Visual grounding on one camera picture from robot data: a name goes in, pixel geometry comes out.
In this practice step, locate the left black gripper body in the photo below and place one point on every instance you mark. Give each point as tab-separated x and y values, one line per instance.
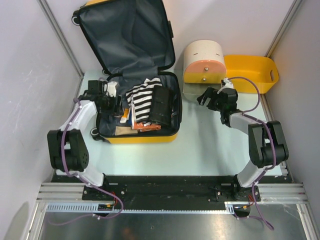
108	104

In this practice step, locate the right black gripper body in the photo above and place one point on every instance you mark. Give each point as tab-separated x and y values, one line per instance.
219	106

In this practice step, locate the yellow Pikachu suitcase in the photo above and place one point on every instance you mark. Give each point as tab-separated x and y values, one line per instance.
133	41

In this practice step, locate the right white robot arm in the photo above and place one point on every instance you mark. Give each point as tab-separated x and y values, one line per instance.
267	144

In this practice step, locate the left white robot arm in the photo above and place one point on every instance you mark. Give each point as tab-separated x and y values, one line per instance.
68	153

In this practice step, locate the blue white box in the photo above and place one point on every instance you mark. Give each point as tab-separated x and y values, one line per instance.
127	117

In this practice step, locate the beige tube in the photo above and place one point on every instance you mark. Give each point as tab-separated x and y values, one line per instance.
125	130

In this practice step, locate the black white striped cloth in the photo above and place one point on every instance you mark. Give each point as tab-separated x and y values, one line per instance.
139	99

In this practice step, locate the orange white packet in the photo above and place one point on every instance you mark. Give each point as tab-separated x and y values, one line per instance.
145	127

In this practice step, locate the white round drawer cabinet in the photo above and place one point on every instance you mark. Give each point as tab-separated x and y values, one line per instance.
203	66

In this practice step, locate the black rolled pouch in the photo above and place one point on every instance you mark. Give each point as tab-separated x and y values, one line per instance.
161	106

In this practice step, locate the yellow plastic basket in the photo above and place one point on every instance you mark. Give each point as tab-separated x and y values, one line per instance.
251	74

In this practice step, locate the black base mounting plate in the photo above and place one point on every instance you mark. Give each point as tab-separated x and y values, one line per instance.
119	188

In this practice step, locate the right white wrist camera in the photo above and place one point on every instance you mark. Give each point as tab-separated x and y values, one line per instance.
225	84

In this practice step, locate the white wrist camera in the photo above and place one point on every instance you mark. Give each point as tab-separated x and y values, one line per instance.
225	84
110	89

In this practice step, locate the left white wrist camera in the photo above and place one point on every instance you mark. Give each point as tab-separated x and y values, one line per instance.
110	89

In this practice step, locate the aluminium frame rail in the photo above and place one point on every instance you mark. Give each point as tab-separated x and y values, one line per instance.
65	197

